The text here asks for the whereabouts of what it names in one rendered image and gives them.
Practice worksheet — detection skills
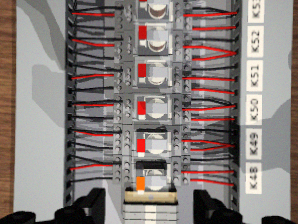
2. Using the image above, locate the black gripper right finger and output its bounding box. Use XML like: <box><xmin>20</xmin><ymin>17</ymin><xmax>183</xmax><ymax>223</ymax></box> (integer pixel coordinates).
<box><xmin>193</xmin><ymin>189</ymin><xmax>296</xmax><ymax>224</ymax></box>

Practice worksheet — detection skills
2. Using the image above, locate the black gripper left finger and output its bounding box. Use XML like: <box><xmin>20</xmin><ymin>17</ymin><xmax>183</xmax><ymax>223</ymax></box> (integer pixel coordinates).
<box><xmin>0</xmin><ymin>188</ymin><xmax>106</xmax><ymax>224</ymax></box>

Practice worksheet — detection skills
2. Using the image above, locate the grey relay panel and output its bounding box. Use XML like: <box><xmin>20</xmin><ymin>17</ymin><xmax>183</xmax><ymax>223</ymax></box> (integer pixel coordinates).
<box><xmin>13</xmin><ymin>0</ymin><xmax>293</xmax><ymax>224</ymax></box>

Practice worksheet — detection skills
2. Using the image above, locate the plug-in relay with orange button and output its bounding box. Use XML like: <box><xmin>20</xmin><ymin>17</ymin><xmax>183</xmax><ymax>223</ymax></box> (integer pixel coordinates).
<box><xmin>133</xmin><ymin>161</ymin><xmax>169</xmax><ymax>197</ymax></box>

